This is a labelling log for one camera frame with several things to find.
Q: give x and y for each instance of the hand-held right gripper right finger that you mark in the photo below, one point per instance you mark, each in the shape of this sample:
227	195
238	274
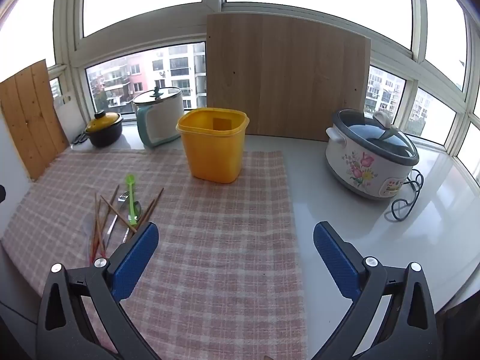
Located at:
335	258

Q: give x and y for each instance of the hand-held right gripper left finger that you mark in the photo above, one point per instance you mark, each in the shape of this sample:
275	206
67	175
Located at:
135	258

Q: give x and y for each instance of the metal spoon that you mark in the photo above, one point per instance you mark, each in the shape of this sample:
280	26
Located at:
138	208

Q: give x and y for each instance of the group of wooden chopsticks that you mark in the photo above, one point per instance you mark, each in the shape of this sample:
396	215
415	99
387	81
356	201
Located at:
96	225

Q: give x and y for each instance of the metal fork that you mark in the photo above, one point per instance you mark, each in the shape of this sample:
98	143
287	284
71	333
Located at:
122	203

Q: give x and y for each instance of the green plastic spoon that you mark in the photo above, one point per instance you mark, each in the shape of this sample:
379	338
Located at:
131	195

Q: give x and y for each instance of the yellow plastic container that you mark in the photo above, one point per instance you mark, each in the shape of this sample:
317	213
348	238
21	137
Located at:
213	150

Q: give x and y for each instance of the pink checkered cloth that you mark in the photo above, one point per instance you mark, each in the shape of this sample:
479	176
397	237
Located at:
225	251

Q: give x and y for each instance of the floral white rice cooker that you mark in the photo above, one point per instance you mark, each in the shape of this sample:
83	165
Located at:
356	165

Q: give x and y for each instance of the black clay pot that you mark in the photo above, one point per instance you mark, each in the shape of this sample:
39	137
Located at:
105	138

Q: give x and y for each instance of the grey glass rice cooker lid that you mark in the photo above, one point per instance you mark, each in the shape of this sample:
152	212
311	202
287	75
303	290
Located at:
378	138

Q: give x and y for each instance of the black scissors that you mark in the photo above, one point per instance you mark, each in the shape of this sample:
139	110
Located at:
79	139

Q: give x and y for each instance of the teal and white cooker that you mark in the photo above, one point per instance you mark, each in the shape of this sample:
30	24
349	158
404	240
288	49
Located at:
159	123

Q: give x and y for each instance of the yellow pot lid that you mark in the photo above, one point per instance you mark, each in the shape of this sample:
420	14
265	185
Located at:
102	122

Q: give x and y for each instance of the white cutting board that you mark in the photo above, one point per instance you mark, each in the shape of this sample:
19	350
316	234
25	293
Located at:
62	120

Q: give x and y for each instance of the glass cooker lid teal knob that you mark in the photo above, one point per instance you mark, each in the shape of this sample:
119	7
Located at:
157	95

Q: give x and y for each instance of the pine plank board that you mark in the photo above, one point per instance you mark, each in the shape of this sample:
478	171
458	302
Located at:
30	120

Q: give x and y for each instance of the light wooden board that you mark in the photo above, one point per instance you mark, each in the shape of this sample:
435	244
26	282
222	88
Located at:
285	82

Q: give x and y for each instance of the white window frame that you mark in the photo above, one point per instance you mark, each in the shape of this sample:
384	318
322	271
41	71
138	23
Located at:
213	7

